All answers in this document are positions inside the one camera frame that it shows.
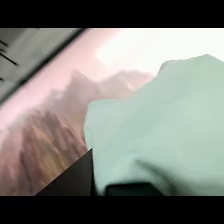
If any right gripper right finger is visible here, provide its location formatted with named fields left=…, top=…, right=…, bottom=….
left=105, top=182, right=165, bottom=197

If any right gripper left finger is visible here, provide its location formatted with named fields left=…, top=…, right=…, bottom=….
left=35, top=148, right=98, bottom=197

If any pale green T-shirt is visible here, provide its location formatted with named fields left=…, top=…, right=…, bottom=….
left=83, top=54, right=224, bottom=197

